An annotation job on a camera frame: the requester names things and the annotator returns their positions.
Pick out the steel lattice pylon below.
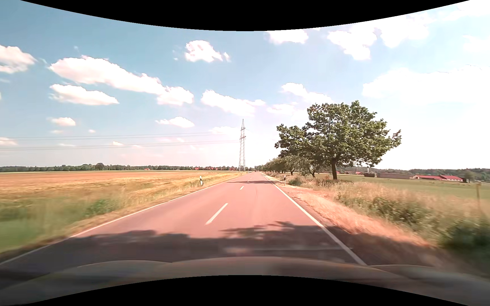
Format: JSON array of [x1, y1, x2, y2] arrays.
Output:
[[238, 119, 246, 172]]

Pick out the dry grass verge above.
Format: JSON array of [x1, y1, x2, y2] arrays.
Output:
[[263, 172, 490, 283]]

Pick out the reddish grey asphalt road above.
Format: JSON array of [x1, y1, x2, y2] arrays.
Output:
[[0, 172, 367, 294]]

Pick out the road markings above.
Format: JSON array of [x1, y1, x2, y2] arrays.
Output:
[[0, 172, 367, 279]]

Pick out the distant line of trees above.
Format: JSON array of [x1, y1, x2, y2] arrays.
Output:
[[0, 163, 255, 173]]

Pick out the large green tree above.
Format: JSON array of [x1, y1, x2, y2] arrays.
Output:
[[275, 100, 402, 180]]

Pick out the red roofed farm building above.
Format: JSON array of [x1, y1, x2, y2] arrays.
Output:
[[412, 174, 465, 182]]

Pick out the car's own bonnet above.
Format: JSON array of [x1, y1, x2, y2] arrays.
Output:
[[0, 256, 490, 306]]

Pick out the dry yellow grain field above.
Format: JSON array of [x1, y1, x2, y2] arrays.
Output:
[[0, 170, 246, 262]]

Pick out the row of trees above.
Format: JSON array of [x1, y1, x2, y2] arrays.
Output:
[[255, 156, 324, 177]]

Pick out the wooded hill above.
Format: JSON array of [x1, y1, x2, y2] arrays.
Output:
[[339, 167, 490, 184]]

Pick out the green meadow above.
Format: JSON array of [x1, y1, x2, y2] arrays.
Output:
[[313, 173, 490, 205]]

